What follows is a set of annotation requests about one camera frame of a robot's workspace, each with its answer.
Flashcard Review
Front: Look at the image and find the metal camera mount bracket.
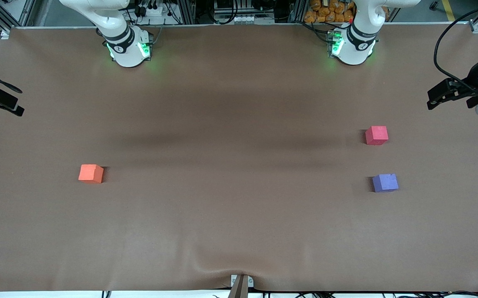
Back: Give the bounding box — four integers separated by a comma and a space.
229, 274, 254, 298

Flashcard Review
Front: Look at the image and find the bag of orange snacks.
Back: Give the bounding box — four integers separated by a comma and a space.
304, 0, 355, 24

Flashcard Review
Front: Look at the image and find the purple foam block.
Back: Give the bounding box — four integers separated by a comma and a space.
372, 173, 399, 193

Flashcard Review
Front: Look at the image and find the orange foam block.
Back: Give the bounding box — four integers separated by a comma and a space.
78, 164, 104, 184

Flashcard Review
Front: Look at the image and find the white power strip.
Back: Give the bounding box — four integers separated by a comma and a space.
138, 0, 172, 17

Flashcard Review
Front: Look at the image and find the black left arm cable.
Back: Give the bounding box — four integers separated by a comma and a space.
434, 2, 478, 89

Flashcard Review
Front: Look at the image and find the red foam block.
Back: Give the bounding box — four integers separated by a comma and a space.
365, 126, 389, 146

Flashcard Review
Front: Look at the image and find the brown table cover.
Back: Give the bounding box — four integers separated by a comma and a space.
0, 23, 478, 292

